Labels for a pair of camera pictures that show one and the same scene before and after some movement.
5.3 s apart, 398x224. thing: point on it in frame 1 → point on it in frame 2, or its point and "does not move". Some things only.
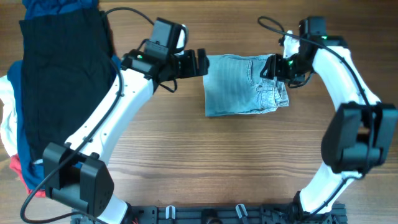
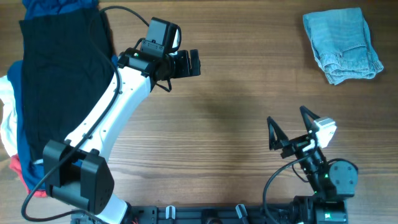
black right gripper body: x=278 y=66 → x=294 y=144
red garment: x=15 y=164 does not move
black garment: x=69 y=64 does not move
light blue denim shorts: x=234 y=86 → x=342 y=44
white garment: x=9 y=127 does not move
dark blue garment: x=34 y=170 does not move
